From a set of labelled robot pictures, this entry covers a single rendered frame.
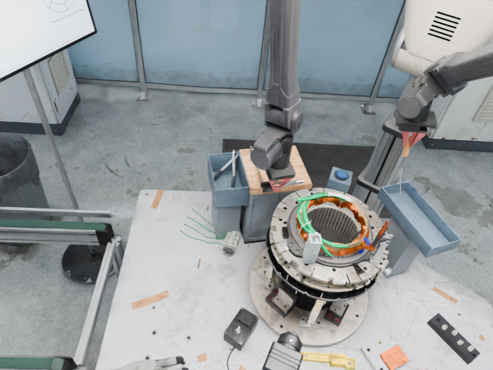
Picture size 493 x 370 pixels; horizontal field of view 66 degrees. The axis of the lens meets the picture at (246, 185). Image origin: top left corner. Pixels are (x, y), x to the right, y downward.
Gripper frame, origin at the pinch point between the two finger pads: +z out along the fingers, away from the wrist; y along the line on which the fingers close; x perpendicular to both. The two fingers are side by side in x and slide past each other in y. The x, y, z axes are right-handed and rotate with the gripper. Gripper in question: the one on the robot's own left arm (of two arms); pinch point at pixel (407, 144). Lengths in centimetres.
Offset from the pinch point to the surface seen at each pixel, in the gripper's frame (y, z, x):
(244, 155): -49, 11, 3
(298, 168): -30.6, 14.1, 1.3
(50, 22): -114, -25, 17
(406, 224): 3.3, 20.7, -11.8
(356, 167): 2, 125, 134
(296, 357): -24, -19, -72
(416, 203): 7.8, 23.5, 0.0
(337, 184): -17.3, 20.4, 2.1
